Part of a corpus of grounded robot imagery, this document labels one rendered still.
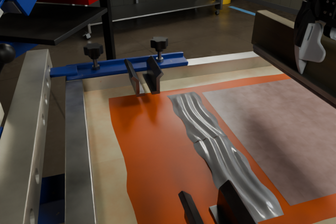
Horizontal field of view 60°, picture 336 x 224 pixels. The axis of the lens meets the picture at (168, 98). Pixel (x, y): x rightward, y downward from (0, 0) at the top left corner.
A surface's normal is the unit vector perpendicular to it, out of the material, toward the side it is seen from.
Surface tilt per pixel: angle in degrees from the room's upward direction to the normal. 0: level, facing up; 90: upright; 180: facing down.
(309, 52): 83
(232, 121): 0
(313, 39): 83
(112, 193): 0
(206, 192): 0
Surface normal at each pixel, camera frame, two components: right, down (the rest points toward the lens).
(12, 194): 0.00, -0.85
